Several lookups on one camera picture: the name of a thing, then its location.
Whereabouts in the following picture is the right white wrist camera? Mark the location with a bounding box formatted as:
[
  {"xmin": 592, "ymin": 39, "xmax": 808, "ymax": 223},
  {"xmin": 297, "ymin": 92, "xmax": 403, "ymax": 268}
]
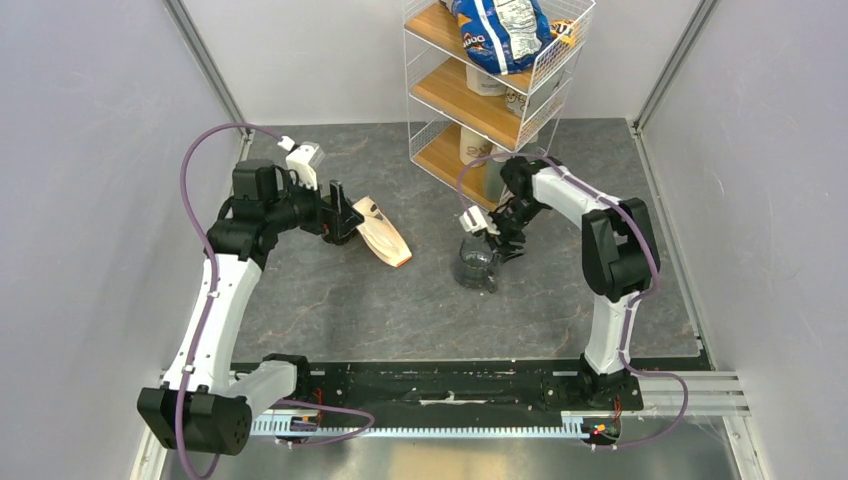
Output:
[{"xmin": 459, "ymin": 205, "xmax": 500, "ymax": 236}]

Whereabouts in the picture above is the aluminium frame rail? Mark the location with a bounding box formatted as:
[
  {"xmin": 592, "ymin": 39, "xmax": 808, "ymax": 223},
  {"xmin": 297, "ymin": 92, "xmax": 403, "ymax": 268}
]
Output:
[
  {"xmin": 162, "ymin": 0, "xmax": 245, "ymax": 122},
  {"xmin": 631, "ymin": 0, "xmax": 719, "ymax": 133}
]

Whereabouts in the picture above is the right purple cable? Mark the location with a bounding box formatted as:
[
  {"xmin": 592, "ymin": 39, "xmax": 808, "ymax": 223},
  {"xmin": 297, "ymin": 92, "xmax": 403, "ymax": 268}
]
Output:
[{"xmin": 455, "ymin": 153, "xmax": 690, "ymax": 452}]

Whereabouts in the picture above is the white wire wooden shelf rack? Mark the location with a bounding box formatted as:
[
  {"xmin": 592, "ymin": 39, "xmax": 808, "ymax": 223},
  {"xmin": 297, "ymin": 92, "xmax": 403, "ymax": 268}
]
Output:
[{"xmin": 403, "ymin": 1, "xmax": 596, "ymax": 208}]

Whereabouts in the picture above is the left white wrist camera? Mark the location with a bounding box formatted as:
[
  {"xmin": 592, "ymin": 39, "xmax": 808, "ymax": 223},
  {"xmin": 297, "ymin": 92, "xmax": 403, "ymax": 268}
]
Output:
[{"xmin": 277, "ymin": 136, "xmax": 325, "ymax": 191}]

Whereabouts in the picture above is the aluminium frame rail right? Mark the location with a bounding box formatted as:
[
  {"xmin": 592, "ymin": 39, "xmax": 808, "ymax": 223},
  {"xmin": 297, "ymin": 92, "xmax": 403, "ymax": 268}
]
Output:
[{"xmin": 631, "ymin": 0, "xmax": 719, "ymax": 133}]

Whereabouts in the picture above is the white slotted cable duct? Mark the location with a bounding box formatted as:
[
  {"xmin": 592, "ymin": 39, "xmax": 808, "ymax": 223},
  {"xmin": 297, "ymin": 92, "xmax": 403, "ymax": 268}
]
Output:
[{"xmin": 250, "ymin": 410, "xmax": 621, "ymax": 441}]

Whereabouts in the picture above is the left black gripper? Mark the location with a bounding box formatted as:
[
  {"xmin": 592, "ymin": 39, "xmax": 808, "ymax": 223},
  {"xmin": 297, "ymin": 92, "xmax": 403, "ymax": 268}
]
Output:
[{"xmin": 265, "ymin": 170, "xmax": 363, "ymax": 239}]

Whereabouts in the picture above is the white cup middle shelf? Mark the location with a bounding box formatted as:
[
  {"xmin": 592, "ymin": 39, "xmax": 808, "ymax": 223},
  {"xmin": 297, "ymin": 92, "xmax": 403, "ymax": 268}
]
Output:
[{"xmin": 465, "ymin": 64, "xmax": 506, "ymax": 97}]

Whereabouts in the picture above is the dark green coffee dripper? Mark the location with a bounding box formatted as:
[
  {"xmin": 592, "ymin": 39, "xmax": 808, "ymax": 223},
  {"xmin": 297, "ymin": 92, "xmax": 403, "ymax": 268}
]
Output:
[{"xmin": 321, "ymin": 195, "xmax": 357, "ymax": 245}]

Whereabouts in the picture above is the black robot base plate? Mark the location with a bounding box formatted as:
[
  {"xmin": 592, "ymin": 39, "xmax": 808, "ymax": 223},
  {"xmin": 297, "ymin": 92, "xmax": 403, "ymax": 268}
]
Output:
[{"xmin": 291, "ymin": 359, "xmax": 647, "ymax": 429}]

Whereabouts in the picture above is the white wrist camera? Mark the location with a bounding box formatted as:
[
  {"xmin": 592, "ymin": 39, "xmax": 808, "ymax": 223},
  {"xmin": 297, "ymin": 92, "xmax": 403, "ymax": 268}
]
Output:
[
  {"xmin": 459, "ymin": 205, "xmax": 500, "ymax": 236},
  {"xmin": 277, "ymin": 136, "xmax": 325, "ymax": 191}
]

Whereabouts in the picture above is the green translucent bottle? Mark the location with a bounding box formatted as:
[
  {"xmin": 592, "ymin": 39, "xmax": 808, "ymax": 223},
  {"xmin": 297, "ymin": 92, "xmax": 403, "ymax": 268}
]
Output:
[{"xmin": 482, "ymin": 146, "xmax": 509, "ymax": 204}]

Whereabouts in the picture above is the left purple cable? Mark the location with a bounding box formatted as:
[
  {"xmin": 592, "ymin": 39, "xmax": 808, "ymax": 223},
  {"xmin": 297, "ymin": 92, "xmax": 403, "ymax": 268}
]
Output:
[{"xmin": 174, "ymin": 123, "xmax": 376, "ymax": 480}]

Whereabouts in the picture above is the purple cable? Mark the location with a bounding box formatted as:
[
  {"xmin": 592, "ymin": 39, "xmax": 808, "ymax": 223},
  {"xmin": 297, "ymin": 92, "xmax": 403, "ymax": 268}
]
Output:
[
  {"xmin": 455, "ymin": 153, "xmax": 690, "ymax": 452},
  {"xmin": 174, "ymin": 123, "xmax": 376, "ymax": 480}
]

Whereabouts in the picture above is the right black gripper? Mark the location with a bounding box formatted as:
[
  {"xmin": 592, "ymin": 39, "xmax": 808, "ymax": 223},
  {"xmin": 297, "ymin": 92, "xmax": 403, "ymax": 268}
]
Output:
[{"xmin": 481, "ymin": 198, "xmax": 546, "ymax": 267}]

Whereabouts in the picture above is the printed paper cup middle shelf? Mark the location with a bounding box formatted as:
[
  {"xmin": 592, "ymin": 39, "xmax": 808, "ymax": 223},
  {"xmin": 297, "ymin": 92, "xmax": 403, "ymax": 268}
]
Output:
[{"xmin": 504, "ymin": 87, "xmax": 528, "ymax": 118}]

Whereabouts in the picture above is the coffee filter pack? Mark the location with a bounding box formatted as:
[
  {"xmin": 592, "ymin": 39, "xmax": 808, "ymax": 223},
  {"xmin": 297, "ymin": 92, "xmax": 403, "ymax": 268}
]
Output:
[{"xmin": 353, "ymin": 196, "xmax": 412, "ymax": 268}]

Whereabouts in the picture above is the blue Doritos chip bag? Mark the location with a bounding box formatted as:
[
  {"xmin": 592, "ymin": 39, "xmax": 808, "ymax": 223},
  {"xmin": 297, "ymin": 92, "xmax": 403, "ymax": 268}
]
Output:
[{"xmin": 442, "ymin": 0, "xmax": 554, "ymax": 75}]

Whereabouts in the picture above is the white paper cup bottom shelf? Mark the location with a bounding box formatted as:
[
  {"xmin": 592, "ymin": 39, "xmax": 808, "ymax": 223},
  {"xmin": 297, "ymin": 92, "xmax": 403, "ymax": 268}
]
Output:
[{"xmin": 459, "ymin": 126, "xmax": 493, "ymax": 165}]

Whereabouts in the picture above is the orange M&M candy bag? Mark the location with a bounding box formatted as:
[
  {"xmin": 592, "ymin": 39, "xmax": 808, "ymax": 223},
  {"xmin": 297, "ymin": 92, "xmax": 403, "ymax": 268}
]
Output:
[{"xmin": 548, "ymin": 19, "xmax": 579, "ymax": 48}]

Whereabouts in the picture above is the aluminium frame rail left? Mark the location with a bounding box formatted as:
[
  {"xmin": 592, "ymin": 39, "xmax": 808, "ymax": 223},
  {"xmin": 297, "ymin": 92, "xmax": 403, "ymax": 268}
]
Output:
[{"xmin": 162, "ymin": 0, "xmax": 245, "ymax": 122}]

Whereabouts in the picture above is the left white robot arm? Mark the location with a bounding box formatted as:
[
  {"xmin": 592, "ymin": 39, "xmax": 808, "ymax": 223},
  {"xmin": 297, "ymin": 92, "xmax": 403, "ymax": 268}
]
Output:
[{"xmin": 137, "ymin": 160, "xmax": 364, "ymax": 456}]

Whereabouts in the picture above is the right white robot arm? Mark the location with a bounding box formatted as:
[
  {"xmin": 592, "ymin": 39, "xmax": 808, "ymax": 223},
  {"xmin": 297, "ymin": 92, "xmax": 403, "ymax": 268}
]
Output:
[{"xmin": 485, "ymin": 156, "xmax": 660, "ymax": 409}]

